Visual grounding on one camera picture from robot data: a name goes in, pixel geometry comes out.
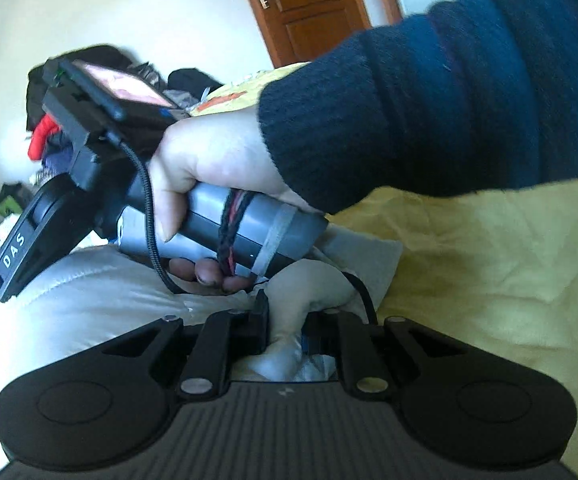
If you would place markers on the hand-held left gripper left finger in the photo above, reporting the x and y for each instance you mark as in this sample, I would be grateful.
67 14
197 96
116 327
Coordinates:
261 322

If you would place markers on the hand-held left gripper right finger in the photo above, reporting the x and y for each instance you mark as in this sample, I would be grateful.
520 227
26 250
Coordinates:
364 355

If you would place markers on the white puffer jacket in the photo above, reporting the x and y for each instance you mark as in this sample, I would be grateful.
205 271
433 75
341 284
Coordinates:
94 295

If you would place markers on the person's right hand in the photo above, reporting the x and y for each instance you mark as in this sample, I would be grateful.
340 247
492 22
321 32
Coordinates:
204 150

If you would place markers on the navy puffer jacket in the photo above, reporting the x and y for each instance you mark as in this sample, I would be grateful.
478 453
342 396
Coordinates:
59 162

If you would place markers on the red puffer jacket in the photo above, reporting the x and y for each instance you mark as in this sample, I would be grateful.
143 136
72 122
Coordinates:
41 135

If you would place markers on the green plastic chair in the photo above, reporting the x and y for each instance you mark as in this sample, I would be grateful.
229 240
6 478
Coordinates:
11 196

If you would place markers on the black backpack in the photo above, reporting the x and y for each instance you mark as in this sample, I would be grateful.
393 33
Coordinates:
191 80

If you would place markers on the yellow floral blanket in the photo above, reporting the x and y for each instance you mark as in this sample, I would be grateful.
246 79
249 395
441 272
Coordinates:
494 270

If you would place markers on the brown wooden door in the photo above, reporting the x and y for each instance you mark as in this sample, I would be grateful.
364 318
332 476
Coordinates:
309 10

